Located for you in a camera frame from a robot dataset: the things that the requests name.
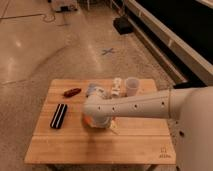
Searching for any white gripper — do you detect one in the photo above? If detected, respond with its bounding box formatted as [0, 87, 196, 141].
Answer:
[90, 116, 118, 134]

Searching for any orange ceramic bowl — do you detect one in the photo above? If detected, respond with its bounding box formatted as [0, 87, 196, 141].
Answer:
[83, 115, 114, 128]

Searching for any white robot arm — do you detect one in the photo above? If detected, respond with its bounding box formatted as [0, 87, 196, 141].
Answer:
[83, 86, 213, 171]

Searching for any white plastic bottle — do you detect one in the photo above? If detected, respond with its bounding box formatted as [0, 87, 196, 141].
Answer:
[111, 77, 122, 98]

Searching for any blue sponge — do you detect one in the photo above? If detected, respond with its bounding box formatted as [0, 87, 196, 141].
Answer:
[86, 83, 104, 97]

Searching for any translucent plastic cup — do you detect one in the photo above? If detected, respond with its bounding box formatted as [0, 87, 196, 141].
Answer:
[125, 77, 140, 96]

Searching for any dark red sausage toy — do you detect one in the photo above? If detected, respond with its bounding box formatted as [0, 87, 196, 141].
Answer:
[63, 88, 81, 98]

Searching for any wooden folding table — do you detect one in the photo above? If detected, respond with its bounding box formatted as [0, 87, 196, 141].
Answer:
[24, 79, 176, 165]

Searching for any black striped eyeglass case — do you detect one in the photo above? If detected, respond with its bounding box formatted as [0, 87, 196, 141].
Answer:
[50, 104, 68, 129]

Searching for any black bag on floor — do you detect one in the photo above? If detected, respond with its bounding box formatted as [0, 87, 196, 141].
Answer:
[113, 17, 133, 35]

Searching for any grey equipment on floor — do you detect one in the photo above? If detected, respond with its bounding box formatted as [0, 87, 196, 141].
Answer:
[51, 0, 78, 12]

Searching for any black floor cable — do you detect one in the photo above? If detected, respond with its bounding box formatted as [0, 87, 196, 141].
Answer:
[42, 2, 69, 27]

